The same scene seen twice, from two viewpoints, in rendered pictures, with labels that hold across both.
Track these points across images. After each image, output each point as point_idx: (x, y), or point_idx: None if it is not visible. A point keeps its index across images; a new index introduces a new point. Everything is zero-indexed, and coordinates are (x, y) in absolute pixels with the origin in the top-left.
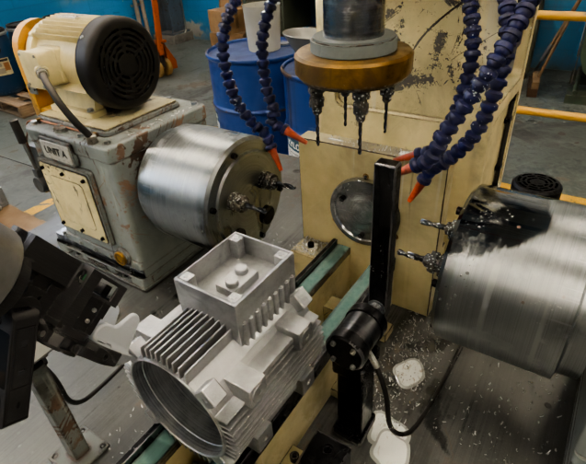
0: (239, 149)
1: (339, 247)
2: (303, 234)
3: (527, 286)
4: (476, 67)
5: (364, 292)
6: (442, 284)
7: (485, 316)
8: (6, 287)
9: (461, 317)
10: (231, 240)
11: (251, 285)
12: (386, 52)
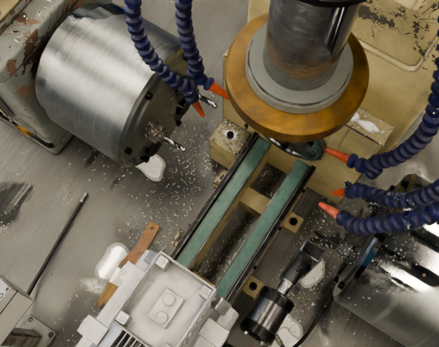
0: (154, 84)
1: (260, 142)
2: (221, 71)
3: (415, 323)
4: (429, 142)
5: (280, 217)
6: (346, 296)
7: (376, 323)
8: None
9: (357, 313)
10: (158, 265)
11: (178, 311)
12: (334, 100)
